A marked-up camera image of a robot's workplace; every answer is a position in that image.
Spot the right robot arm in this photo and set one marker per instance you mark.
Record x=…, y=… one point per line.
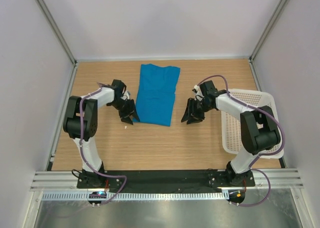
x=259, y=130

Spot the blue t shirt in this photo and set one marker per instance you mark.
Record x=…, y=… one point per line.
x=156, y=94

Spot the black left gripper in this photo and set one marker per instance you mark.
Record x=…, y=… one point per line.
x=125, y=116

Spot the right rear aluminium post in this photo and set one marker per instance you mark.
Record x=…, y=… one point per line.
x=279, y=9

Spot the aluminium front frame rail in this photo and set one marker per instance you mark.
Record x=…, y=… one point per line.
x=278, y=178

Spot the left rear aluminium post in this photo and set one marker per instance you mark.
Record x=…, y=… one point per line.
x=54, y=27

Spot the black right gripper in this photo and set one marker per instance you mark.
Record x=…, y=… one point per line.
x=188, y=114

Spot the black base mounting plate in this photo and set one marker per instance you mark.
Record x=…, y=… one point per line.
x=164, y=181

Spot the white slotted cable duct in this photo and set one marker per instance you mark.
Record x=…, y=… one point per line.
x=90, y=195

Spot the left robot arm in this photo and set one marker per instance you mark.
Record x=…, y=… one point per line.
x=81, y=124

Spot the aluminium post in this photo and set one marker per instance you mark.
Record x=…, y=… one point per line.
x=279, y=9
x=54, y=27

